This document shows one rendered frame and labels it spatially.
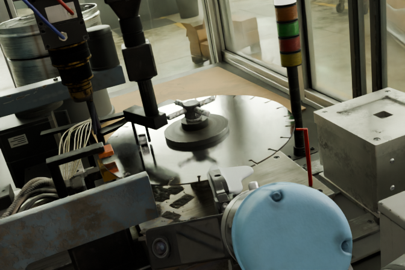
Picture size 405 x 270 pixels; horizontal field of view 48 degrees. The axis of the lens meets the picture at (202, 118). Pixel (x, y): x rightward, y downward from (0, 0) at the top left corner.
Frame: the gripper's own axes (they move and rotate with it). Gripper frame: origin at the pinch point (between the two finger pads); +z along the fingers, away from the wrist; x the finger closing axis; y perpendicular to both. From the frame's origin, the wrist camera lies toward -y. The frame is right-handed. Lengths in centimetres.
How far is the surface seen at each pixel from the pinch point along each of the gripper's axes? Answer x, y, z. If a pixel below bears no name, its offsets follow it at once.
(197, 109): 17.8, 1.0, 7.4
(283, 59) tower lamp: 27.6, 22.3, 25.1
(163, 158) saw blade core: 11.1, -6.1, 6.0
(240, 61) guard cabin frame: 49, 28, 98
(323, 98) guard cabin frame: 22, 38, 52
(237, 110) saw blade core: 17.7, 8.8, 16.1
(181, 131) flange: 15.3, -2.2, 10.4
